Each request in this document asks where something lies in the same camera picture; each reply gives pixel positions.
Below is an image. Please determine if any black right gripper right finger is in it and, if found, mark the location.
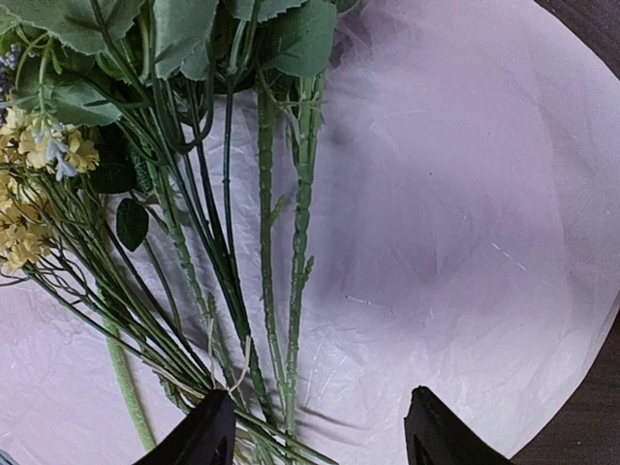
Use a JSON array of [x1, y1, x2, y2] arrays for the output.
[[404, 386, 512, 465]]

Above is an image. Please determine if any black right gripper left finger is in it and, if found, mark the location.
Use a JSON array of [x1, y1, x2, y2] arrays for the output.
[[136, 389, 236, 465]]

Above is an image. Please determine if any pink fake flower stem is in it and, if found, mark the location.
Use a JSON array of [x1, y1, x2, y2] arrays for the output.
[[103, 319, 157, 451], [258, 72, 325, 438]]

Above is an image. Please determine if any pink wrapping paper sheet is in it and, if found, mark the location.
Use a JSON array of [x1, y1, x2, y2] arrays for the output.
[[1, 1, 619, 464]]

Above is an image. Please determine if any yellow fake flower sprig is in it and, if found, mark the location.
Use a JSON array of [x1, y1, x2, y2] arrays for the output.
[[1, 102, 234, 404]]

